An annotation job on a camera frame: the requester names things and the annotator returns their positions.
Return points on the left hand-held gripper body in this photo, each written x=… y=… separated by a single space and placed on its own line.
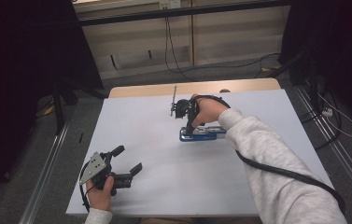
x=96 y=166

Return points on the person's right hand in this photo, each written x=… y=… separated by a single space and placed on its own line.
x=210 y=110

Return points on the aluminium floor rail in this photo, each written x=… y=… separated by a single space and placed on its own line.
x=348 y=161
x=41 y=180

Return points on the blue stapler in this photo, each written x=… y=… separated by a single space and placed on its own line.
x=200 y=136

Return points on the black metal stand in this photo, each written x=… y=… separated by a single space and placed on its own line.
x=59 y=105

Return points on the white power strip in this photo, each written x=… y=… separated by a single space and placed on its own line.
x=327 y=112

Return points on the black curtain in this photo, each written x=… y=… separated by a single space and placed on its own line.
x=335 y=46
x=18 y=62

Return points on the black horizontal bar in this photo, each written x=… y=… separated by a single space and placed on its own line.
x=180 y=12

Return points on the person's left hand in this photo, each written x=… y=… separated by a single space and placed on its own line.
x=100 y=199

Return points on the white wall outlet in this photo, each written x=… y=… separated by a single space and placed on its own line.
x=170 y=3

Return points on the small black floor item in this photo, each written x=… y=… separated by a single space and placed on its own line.
x=81 y=137

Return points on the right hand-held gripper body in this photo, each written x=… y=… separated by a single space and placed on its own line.
x=183 y=108

